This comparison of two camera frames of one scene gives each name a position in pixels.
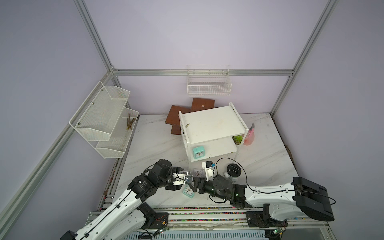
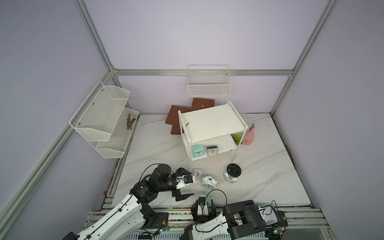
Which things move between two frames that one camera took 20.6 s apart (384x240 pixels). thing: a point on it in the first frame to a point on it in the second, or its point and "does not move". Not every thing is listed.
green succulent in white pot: x=237 y=139 does not move
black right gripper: x=198 y=184 to x=212 y=214
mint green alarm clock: x=199 y=152 does not move
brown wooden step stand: x=173 y=119 does not move
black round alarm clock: x=233 y=170 does not move
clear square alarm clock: x=199 y=172 to x=212 y=150
